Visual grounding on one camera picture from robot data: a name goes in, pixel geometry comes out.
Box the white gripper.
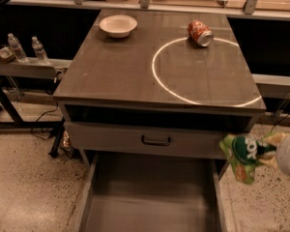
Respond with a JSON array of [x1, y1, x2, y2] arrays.
[[259, 132, 290, 176]]

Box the green rice chip bag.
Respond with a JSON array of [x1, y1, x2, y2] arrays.
[[219, 134, 278, 185]]

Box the grey drawer cabinet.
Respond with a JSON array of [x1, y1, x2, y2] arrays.
[[52, 9, 267, 176]]

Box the open middle grey drawer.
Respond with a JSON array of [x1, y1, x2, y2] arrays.
[[75, 153, 227, 232]]

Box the top grey drawer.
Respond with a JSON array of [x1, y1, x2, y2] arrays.
[[65, 122, 224, 160]]

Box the orange soda can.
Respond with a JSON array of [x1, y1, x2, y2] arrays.
[[188, 20, 214, 47]]

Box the white bowl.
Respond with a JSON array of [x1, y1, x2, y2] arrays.
[[99, 14, 137, 39]]

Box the right clear water bottle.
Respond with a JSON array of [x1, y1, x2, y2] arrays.
[[32, 37, 49, 65]]

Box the clear water bottle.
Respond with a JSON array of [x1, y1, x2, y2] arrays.
[[32, 37, 49, 65], [8, 33, 28, 63]]

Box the grey side table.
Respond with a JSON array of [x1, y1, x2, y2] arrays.
[[0, 58, 72, 158]]

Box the left clear water bottle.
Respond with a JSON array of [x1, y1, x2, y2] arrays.
[[8, 33, 28, 63]]

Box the small round dish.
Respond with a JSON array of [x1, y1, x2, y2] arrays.
[[0, 44, 15, 64]]

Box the black floor cable right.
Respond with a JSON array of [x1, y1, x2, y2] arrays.
[[270, 103, 290, 133]]

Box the black floor cable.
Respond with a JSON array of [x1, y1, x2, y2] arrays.
[[30, 103, 60, 141], [270, 103, 290, 133]]

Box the black drawer handle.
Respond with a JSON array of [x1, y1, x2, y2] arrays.
[[141, 135, 171, 147]]

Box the black floor cable left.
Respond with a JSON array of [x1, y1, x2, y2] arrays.
[[30, 103, 60, 141]]

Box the grey metal rail frame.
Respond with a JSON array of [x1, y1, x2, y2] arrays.
[[6, 0, 290, 21]]

